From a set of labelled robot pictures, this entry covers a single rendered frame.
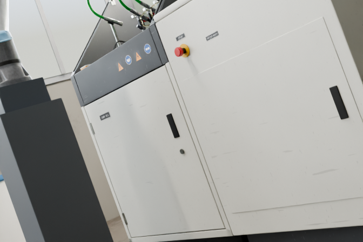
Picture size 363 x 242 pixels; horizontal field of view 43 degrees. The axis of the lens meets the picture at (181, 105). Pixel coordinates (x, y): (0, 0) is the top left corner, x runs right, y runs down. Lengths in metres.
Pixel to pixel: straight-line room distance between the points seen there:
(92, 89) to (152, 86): 0.43
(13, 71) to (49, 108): 0.20
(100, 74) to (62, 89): 1.71
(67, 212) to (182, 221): 0.52
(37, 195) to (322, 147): 0.99
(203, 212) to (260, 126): 0.50
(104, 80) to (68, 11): 2.00
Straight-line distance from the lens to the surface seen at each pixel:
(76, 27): 4.08
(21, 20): 3.94
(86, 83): 2.28
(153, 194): 2.12
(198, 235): 2.01
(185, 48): 1.75
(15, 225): 3.05
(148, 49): 1.90
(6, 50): 1.90
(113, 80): 2.11
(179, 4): 1.75
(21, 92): 1.83
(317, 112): 1.48
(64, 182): 1.79
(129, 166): 2.18
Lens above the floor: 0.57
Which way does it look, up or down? 1 degrees up
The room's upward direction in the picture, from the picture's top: 20 degrees counter-clockwise
